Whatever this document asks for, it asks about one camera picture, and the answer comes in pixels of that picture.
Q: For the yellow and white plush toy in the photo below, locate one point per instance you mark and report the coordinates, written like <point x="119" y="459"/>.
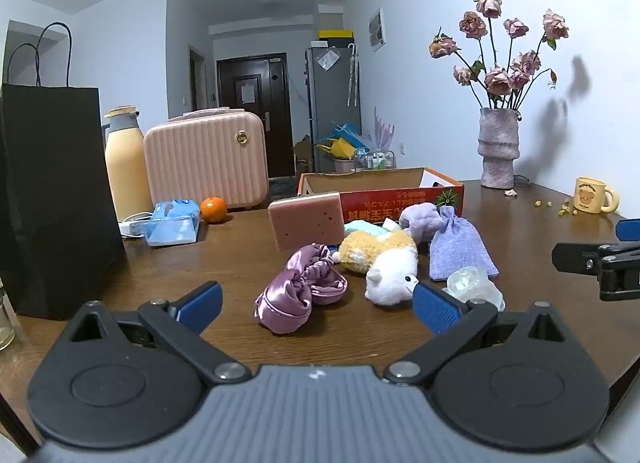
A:
<point x="385" y="268"/>

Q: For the scattered dried buds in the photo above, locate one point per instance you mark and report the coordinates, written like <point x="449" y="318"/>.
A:
<point x="564" y="213"/>

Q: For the clear plastic pouch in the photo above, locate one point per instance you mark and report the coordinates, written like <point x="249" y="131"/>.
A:
<point x="467" y="283"/>

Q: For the lavender fluffy cloth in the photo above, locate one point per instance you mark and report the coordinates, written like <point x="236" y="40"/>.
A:
<point x="420" y="220"/>

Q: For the yellow bear mug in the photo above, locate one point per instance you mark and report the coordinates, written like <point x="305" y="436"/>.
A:
<point x="590" y="195"/>

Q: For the orange cardboard box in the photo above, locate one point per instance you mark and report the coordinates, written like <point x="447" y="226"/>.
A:
<point x="370" y="205"/>

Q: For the black paper bag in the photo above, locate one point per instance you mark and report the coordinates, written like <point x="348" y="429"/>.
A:
<point x="55" y="193"/>

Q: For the white charger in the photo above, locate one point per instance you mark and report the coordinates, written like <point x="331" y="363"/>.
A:
<point x="134" y="229"/>

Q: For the white folded umbrella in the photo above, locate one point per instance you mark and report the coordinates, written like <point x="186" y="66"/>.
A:
<point x="351" y="78"/>

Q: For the pink sponge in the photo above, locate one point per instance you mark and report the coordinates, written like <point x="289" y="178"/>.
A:
<point x="305" y="220"/>

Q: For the dark wooden door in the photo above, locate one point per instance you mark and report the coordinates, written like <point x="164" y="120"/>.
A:
<point x="277" y="108"/>

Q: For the white electrical panel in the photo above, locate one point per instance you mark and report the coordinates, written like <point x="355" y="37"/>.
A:
<point x="377" y="30"/>

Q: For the yellow thermos flask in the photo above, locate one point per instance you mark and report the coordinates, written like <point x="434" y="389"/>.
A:
<point x="127" y="168"/>

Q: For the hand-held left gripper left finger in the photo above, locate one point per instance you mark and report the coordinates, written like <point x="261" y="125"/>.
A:
<point x="200" y="305"/>

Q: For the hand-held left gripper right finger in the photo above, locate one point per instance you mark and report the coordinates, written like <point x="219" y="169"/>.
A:
<point x="435" y="305"/>

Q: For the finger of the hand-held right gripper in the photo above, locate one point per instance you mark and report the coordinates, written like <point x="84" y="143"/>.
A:
<point x="575" y="258"/>
<point x="629" y="229"/>

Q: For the clear plastic bag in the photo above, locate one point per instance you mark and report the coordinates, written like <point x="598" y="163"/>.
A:
<point x="327" y="59"/>

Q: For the orange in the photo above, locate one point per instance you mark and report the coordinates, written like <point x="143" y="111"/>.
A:
<point x="214" y="210"/>

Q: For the purple feather wall decor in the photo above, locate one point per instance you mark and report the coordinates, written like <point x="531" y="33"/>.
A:
<point x="384" y="130"/>

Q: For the pile of blue yellow bags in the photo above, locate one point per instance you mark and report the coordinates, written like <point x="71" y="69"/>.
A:
<point x="345" y="145"/>

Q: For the trolley with bottles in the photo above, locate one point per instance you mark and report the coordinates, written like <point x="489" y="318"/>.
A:
<point x="375" y="160"/>

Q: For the grey refrigerator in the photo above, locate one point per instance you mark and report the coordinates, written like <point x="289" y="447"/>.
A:
<point x="325" y="103"/>

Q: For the pink textured vase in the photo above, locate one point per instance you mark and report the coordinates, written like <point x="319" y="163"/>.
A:
<point x="497" y="153"/>

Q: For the yellow and black box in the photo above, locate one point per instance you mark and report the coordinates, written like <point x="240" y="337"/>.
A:
<point x="335" y="34"/>

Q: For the purple satin scrunchie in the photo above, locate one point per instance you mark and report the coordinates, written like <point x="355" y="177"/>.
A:
<point x="285" y="303"/>

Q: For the blue wet wipes pack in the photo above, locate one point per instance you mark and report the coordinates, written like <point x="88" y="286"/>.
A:
<point x="172" y="225"/>

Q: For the glass jar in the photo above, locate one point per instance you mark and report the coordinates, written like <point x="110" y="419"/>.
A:
<point x="5" y="328"/>

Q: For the pink ribbed suitcase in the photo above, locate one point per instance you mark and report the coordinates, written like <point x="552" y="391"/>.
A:
<point x="200" y="163"/>

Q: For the brown cardboard box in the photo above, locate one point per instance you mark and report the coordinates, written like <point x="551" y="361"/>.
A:
<point x="302" y="153"/>

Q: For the bunch of dried pink roses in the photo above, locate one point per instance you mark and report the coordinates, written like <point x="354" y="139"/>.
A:
<point x="497" y="80"/>

